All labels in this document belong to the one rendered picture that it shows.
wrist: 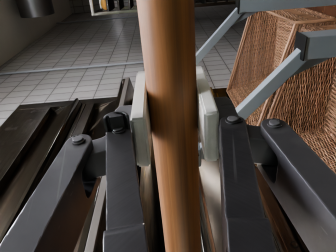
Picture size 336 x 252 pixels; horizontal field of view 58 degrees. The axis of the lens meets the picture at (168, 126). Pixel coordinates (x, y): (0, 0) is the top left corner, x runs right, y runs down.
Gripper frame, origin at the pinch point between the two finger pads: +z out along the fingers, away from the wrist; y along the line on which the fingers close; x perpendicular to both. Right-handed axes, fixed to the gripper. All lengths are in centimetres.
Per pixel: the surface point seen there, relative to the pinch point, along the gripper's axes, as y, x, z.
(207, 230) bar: 4.0, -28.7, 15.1
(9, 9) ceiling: -142, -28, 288
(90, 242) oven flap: -22, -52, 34
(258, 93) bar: 17.0, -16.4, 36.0
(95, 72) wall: -53, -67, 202
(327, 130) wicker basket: 60, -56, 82
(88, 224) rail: -24, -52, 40
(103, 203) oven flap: -21, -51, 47
